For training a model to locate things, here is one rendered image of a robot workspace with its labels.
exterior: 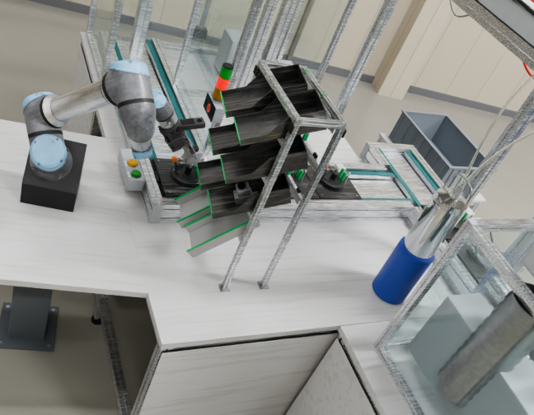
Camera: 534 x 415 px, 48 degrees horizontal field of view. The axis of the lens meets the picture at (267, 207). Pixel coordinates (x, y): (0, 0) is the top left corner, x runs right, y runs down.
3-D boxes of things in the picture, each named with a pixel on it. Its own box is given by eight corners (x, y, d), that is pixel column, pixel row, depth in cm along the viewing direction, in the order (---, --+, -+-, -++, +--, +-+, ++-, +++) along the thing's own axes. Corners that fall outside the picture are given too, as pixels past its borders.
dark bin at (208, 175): (200, 190, 217) (197, 174, 212) (197, 167, 226) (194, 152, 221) (276, 175, 219) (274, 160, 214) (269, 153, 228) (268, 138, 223)
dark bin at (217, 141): (213, 156, 207) (208, 138, 202) (208, 133, 217) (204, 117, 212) (291, 141, 209) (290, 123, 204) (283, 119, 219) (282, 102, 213)
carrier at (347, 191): (318, 201, 279) (329, 180, 271) (299, 167, 294) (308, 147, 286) (360, 201, 290) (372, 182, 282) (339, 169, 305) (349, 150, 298)
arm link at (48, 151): (35, 175, 214) (32, 170, 201) (28, 139, 214) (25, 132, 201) (70, 170, 217) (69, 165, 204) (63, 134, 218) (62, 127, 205)
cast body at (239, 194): (236, 204, 211) (233, 190, 206) (234, 196, 214) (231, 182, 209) (259, 200, 211) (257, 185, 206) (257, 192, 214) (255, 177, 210)
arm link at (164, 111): (142, 90, 224) (162, 85, 222) (155, 109, 232) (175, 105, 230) (138, 104, 219) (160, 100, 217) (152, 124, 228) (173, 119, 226)
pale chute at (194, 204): (182, 229, 228) (176, 221, 225) (180, 206, 238) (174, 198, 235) (247, 197, 223) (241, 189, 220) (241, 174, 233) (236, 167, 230)
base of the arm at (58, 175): (27, 178, 222) (25, 174, 213) (33, 138, 224) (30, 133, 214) (69, 184, 226) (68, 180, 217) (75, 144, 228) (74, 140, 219)
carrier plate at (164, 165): (165, 198, 243) (166, 194, 242) (152, 160, 259) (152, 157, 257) (218, 199, 255) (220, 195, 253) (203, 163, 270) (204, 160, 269)
